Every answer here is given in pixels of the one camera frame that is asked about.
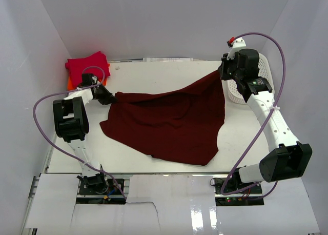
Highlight folded bright red t-shirt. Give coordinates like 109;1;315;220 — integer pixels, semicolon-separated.
65;51;111;89

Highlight folded orange t-shirt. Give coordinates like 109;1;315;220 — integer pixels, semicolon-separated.
67;63;110;91

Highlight white perforated plastic basket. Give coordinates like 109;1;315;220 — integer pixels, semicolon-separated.
227;54;273;105

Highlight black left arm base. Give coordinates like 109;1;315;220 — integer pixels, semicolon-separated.
76;174;129;205

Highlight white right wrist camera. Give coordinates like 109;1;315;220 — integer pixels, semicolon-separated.
227;37;246;61

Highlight dark red t-shirt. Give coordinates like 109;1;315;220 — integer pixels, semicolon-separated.
100;71;225;166

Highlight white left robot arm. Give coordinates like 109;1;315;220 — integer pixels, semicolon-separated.
53;73;117;193

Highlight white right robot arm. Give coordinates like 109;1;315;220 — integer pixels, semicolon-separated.
218;48;313;191

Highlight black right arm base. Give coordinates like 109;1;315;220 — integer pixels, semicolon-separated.
210;178;264;207

